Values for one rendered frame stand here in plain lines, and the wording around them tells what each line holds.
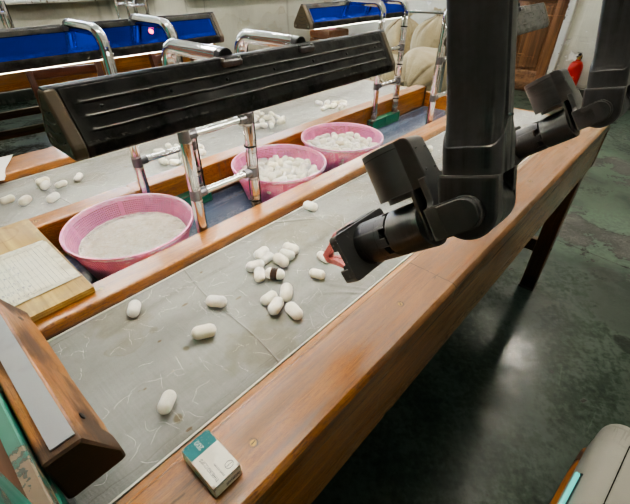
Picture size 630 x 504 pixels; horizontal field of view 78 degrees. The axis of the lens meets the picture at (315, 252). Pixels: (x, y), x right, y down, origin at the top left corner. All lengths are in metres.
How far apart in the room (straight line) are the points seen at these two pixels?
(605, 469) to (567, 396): 0.51
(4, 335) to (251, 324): 0.32
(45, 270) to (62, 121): 0.39
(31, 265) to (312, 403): 0.57
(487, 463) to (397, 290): 0.86
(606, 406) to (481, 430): 0.46
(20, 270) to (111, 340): 0.24
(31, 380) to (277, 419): 0.27
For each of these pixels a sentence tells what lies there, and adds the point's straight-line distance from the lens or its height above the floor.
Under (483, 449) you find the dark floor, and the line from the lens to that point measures 1.46.
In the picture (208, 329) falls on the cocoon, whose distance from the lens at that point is 0.64.
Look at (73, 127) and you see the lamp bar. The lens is 0.50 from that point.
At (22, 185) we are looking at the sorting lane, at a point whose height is 0.74.
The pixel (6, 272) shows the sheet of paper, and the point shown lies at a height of 0.78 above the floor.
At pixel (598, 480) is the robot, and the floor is 0.28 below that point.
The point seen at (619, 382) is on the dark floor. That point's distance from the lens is 1.85.
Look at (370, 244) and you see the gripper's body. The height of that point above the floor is 0.94.
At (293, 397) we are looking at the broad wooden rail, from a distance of 0.54.
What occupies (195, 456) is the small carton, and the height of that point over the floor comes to 0.79.
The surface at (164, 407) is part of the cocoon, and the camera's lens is 0.57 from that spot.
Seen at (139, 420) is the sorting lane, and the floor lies 0.74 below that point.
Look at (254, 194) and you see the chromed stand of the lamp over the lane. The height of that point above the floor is 0.79.
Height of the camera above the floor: 1.21
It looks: 36 degrees down
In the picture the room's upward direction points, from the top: straight up
